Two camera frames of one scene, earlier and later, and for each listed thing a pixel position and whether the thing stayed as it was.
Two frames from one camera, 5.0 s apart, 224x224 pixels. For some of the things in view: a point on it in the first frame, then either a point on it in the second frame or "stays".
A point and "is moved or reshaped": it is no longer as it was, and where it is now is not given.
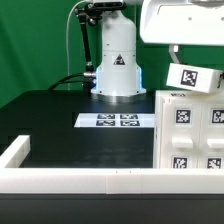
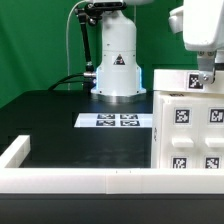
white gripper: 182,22 -> 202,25
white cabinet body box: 188,129 stays
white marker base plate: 115,120 stays
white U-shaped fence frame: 17,178 stays
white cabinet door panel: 181,133 stays
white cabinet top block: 193,78 is moved or reshaped
